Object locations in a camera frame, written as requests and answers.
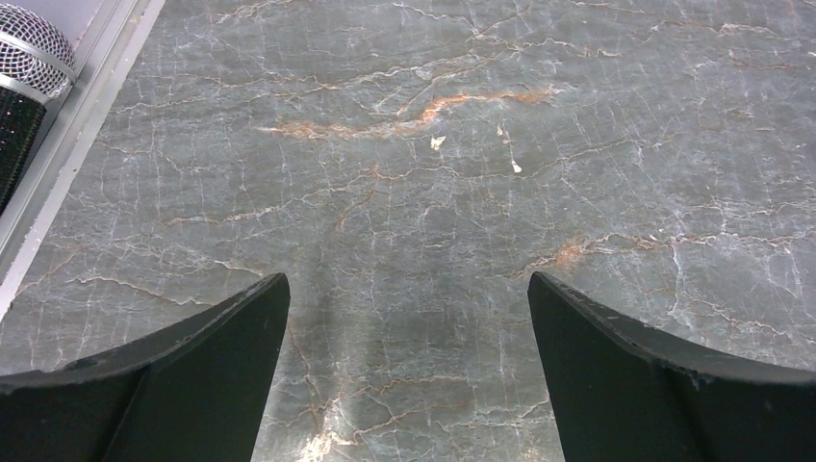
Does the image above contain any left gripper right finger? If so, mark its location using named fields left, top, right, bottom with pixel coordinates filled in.
left=527, top=272, right=815, bottom=461

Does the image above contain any black microphone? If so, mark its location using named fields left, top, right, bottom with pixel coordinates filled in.
left=1, top=3, right=77, bottom=208

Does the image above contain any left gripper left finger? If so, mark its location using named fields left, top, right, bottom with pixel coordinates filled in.
left=1, top=273, right=291, bottom=461

